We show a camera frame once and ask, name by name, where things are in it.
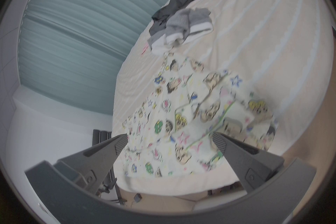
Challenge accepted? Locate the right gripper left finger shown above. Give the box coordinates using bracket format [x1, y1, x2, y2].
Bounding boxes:
[56, 134, 128, 194]

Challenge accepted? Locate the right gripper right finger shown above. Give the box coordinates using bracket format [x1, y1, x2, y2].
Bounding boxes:
[212, 132, 285, 193]

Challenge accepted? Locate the white printed pyjama top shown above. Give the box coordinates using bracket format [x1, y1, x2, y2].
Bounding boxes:
[121, 52, 279, 179]

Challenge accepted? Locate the bed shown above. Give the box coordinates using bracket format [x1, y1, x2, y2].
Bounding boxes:
[111, 0, 335, 201]

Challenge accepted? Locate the dark grey garment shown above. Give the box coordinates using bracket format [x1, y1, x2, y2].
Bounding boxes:
[149, 18, 169, 37]

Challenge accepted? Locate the grey and white sweater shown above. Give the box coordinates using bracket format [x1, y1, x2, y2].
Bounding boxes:
[148, 8, 214, 55]

